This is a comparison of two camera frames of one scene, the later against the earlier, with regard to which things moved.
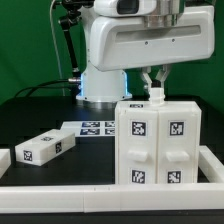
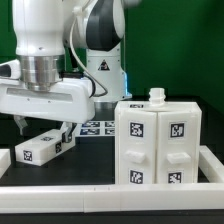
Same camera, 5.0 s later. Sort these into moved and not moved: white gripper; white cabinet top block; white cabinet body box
Moved: white gripper
Not moved: white cabinet top block; white cabinet body box
